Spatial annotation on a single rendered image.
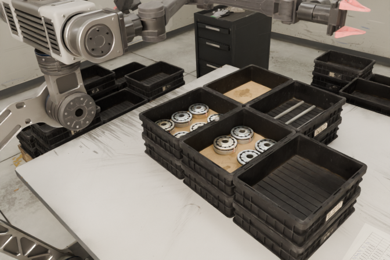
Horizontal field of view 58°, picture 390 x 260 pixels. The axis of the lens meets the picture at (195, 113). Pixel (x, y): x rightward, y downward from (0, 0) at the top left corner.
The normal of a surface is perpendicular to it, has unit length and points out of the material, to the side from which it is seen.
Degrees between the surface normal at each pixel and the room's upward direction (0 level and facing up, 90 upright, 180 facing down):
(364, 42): 90
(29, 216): 0
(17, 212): 0
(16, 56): 90
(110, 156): 0
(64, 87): 90
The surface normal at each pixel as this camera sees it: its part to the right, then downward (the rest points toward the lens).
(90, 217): -0.04, -0.85
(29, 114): 0.72, 0.33
